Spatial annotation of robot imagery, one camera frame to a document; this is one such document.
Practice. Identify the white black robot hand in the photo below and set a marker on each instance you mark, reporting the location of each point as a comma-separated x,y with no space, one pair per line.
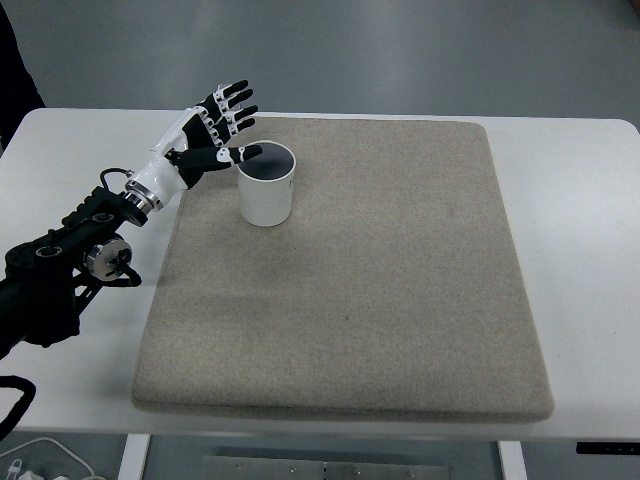
162,172

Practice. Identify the white ribbed cup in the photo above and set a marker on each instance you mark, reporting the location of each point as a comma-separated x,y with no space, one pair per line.
265,200

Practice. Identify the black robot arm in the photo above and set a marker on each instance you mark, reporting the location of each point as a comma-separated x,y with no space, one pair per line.
50,255

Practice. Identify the person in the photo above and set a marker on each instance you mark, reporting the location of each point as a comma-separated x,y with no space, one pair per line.
12,75

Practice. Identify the beige fabric mat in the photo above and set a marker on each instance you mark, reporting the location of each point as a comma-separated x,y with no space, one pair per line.
350,310

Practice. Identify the white table leg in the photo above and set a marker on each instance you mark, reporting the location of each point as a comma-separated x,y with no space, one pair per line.
512,462
134,457

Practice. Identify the grey metal plate with screws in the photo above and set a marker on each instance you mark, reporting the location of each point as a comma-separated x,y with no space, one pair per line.
325,470

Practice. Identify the black table control box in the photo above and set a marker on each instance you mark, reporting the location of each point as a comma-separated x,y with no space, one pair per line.
607,448

